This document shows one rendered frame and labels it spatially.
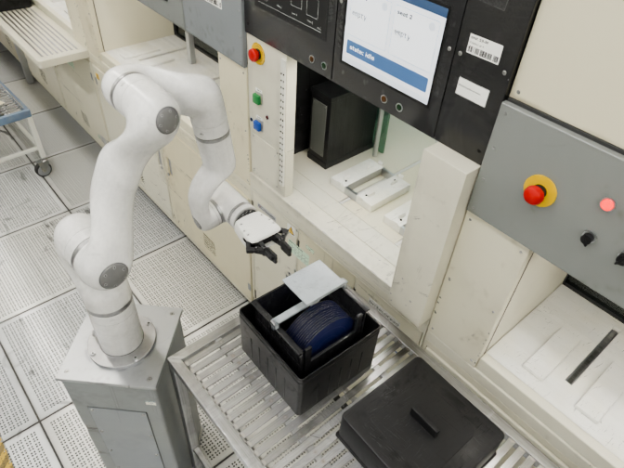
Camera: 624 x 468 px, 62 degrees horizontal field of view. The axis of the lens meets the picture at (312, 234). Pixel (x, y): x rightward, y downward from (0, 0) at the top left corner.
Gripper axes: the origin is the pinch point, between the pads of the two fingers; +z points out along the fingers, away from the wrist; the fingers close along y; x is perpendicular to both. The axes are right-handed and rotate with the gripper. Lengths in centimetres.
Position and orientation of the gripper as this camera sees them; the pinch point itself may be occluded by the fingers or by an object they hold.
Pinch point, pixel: (279, 252)
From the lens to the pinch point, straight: 137.3
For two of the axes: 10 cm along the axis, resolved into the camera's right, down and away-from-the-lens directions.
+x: 0.5, -7.3, -6.8
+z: 6.2, 5.6, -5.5
